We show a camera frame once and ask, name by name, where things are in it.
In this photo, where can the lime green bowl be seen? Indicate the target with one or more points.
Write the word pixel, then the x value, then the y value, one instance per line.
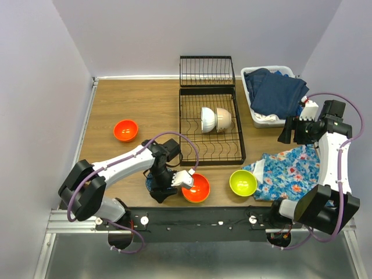
pixel 243 183

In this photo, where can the orange bowl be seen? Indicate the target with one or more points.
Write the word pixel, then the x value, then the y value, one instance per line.
pixel 125 130
pixel 200 190

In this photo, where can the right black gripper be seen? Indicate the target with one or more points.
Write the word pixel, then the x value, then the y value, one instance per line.
pixel 297 138

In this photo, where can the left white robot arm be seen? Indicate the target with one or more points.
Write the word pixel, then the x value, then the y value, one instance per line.
pixel 83 191

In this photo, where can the orange bowl centre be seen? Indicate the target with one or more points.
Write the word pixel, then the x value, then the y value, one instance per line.
pixel 200 190

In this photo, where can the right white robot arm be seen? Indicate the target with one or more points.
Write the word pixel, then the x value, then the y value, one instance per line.
pixel 330 204

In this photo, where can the black wire dish rack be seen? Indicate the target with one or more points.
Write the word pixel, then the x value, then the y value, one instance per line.
pixel 208 81

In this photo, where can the white cloth in basket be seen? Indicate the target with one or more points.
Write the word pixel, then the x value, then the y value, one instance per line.
pixel 271 117

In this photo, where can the blue floral cloth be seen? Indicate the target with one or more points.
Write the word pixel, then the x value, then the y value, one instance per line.
pixel 288 174

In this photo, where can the white bowl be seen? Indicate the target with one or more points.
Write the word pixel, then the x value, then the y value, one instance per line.
pixel 208 119
pixel 223 119

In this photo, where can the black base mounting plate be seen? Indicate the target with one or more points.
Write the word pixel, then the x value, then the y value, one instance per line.
pixel 205 224

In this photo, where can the white plastic laundry basket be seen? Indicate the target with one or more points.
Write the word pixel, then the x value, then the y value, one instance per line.
pixel 281 70

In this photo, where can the blue patterned bowl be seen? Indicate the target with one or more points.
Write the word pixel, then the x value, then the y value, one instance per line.
pixel 148 181

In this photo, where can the dark blue jeans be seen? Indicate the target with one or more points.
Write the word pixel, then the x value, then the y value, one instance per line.
pixel 274 94

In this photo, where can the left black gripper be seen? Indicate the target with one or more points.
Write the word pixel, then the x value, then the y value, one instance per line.
pixel 160 192

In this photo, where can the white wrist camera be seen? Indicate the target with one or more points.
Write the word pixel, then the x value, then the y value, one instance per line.
pixel 183 179
pixel 309 110

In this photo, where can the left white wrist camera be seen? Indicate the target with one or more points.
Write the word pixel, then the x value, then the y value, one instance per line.
pixel 183 179

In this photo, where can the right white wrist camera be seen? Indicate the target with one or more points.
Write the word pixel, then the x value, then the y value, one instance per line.
pixel 309 110

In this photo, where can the orange bowl far left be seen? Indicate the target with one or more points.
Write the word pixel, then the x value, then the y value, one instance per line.
pixel 125 130

